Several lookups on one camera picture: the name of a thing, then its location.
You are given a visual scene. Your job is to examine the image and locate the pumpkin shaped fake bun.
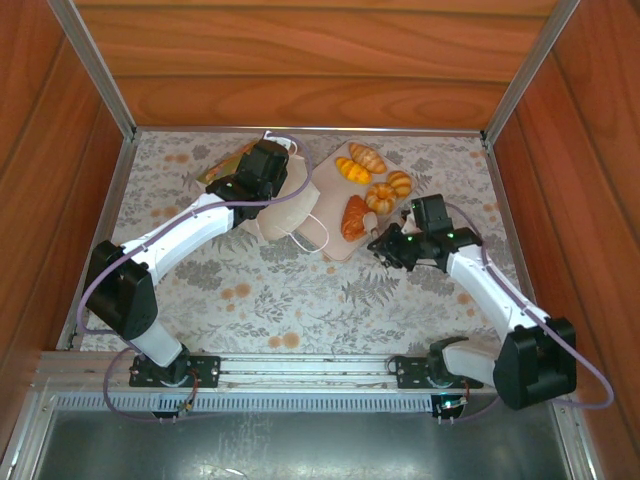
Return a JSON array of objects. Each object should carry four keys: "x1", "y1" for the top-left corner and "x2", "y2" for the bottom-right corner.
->
[{"x1": 364, "y1": 182, "x2": 399, "y2": 216}]

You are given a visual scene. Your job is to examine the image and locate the grey slotted cable duct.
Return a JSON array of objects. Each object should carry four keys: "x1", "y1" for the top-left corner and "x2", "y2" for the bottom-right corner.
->
[{"x1": 52, "y1": 392, "x2": 556, "y2": 414}]

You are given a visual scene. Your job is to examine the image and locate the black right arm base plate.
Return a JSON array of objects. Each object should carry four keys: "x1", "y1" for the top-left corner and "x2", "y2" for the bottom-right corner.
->
[{"x1": 394, "y1": 353, "x2": 485, "y2": 390}]

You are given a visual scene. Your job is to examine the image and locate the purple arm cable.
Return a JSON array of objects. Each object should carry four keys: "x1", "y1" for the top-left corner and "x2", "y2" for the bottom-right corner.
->
[
  {"x1": 439, "y1": 201, "x2": 615, "y2": 425},
  {"x1": 79, "y1": 130, "x2": 314, "y2": 425}
]

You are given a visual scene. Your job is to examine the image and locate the aluminium back rail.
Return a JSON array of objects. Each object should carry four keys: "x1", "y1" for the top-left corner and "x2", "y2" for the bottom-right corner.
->
[{"x1": 134, "y1": 125, "x2": 486, "y2": 137}]

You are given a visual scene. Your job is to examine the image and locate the aluminium lower frame bar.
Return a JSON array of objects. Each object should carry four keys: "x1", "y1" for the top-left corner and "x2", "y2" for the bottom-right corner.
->
[
  {"x1": 549, "y1": 394, "x2": 609, "y2": 480},
  {"x1": 0, "y1": 387, "x2": 59, "y2": 480}
]

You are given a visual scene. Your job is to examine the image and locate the floral paper bag with handles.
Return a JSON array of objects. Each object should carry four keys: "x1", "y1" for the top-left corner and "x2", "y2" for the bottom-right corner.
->
[{"x1": 197, "y1": 142, "x2": 331, "y2": 254}]

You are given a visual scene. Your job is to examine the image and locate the yellow ridged fake bread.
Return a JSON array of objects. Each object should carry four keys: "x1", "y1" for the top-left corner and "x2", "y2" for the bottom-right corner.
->
[{"x1": 334, "y1": 156, "x2": 374, "y2": 185}]

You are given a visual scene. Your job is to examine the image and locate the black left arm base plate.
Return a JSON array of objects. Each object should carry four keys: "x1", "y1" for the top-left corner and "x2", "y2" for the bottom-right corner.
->
[{"x1": 128, "y1": 353, "x2": 222, "y2": 390}]

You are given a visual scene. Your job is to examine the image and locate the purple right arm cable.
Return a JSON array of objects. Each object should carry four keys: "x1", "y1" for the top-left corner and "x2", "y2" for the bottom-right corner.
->
[{"x1": 439, "y1": 201, "x2": 615, "y2": 425}]

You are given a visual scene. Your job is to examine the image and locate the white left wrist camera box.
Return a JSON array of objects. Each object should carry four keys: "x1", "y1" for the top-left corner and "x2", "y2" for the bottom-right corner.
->
[{"x1": 264, "y1": 130, "x2": 299, "y2": 154}]

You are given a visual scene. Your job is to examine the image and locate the grey metal sheet panel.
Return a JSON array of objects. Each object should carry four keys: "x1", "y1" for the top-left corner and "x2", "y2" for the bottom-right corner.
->
[{"x1": 34, "y1": 409, "x2": 576, "y2": 480}]

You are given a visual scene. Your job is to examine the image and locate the aluminium frame post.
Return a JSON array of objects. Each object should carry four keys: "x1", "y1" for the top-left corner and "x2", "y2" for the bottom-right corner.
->
[
  {"x1": 47, "y1": 0, "x2": 139, "y2": 144},
  {"x1": 479, "y1": 0, "x2": 584, "y2": 144}
]

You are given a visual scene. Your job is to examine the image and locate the brown fake croissant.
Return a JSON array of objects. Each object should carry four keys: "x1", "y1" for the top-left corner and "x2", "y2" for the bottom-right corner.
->
[{"x1": 340, "y1": 194, "x2": 379, "y2": 244}]

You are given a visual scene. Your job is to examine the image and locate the striped long fake bread roll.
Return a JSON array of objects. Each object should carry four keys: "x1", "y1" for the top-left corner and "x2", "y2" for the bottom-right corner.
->
[{"x1": 348, "y1": 142, "x2": 389, "y2": 175}]

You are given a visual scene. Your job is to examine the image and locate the metal tongs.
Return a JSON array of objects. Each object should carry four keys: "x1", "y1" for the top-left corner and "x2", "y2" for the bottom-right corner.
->
[{"x1": 363, "y1": 210, "x2": 389, "y2": 251}]

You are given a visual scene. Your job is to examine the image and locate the pink rectangular tray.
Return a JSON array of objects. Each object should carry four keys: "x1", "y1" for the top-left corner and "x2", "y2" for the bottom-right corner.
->
[{"x1": 294, "y1": 139, "x2": 426, "y2": 264}]

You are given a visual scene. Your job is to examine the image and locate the aluminium mounting rail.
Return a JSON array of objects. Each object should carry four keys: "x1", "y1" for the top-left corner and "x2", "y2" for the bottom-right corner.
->
[{"x1": 32, "y1": 351, "x2": 571, "y2": 396}]

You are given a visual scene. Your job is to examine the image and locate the aluminium side rail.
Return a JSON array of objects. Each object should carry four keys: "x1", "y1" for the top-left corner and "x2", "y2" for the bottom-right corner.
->
[
  {"x1": 480, "y1": 135, "x2": 554, "y2": 354},
  {"x1": 54, "y1": 137, "x2": 137, "y2": 351}
]

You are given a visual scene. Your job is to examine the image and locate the floral table cover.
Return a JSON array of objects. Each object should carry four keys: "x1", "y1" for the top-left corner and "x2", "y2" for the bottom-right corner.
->
[{"x1": 62, "y1": 130, "x2": 549, "y2": 354}]

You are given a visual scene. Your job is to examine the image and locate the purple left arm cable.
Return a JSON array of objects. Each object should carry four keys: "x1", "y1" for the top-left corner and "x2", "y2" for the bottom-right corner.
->
[{"x1": 79, "y1": 130, "x2": 314, "y2": 425}]

